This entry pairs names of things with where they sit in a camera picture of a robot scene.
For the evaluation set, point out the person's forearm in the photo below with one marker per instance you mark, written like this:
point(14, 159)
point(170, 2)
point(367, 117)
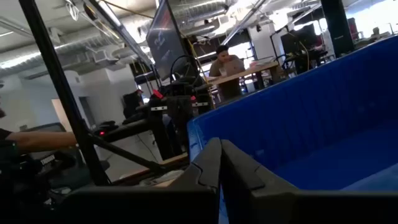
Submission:
point(40, 140)

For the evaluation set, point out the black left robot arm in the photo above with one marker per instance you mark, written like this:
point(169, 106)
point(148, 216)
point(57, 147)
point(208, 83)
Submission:
point(174, 105)

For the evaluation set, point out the silver ventilation duct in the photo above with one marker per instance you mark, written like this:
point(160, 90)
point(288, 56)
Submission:
point(46, 51)

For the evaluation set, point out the wooden background desk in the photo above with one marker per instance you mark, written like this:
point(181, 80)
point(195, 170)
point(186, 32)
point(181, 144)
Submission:
point(248, 72)

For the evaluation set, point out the black background monitor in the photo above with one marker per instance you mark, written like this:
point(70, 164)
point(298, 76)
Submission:
point(298, 39)

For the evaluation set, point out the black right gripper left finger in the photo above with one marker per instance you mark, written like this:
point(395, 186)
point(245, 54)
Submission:
point(140, 205)

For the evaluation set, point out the large blue plastic bin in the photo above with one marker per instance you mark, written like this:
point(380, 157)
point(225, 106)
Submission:
point(311, 124)

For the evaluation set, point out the person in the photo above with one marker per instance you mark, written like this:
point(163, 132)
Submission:
point(132, 104)
point(228, 65)

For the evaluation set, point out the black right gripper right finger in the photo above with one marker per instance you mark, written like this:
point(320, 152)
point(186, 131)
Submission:
point(280, 208)

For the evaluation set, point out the dark flat monitor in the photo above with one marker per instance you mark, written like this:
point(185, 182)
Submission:
point(164, 40)

